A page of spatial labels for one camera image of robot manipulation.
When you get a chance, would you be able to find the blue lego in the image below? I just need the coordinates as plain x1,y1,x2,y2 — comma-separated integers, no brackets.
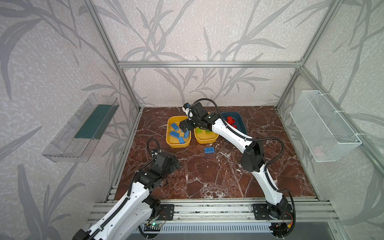
171,123,180,132
170,131,180,138
178,137,185,144
184,131,190,139
204,147,215,154

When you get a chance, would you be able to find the right wiring bundle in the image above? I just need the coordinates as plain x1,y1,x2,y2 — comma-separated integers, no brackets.
269,213,296,238

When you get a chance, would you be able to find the dark teal plastic bin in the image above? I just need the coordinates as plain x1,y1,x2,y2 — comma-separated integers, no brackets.
222,112,248,135

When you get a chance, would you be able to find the left circuit board with wires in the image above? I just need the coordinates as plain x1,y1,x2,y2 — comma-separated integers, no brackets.
143,212,167,233

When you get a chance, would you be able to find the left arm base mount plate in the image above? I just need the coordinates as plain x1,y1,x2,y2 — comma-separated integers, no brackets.
151,204,175,221

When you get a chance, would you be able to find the blue lego top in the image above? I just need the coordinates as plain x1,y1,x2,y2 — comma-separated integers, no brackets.
204,147,215,154

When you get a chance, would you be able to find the white wire mesh basket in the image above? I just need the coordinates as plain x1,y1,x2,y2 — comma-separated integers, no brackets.
290,90,362,163

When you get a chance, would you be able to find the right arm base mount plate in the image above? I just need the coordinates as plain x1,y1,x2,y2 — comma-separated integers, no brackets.
251,204,296,221

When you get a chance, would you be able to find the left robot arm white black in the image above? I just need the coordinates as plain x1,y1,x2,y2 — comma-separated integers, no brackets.
73,151,181,240

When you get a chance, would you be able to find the clear plastic wall shelf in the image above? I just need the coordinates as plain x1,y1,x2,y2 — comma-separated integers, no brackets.
42,94,120,163

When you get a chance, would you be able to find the yellow plastic bin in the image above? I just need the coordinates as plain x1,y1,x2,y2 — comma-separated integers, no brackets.
194,127,219,145
166,116,191,149

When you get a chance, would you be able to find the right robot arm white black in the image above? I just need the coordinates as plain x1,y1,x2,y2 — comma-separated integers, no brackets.
179,98,296,220

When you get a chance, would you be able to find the red lego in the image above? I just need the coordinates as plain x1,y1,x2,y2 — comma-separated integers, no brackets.
227,116,236,126

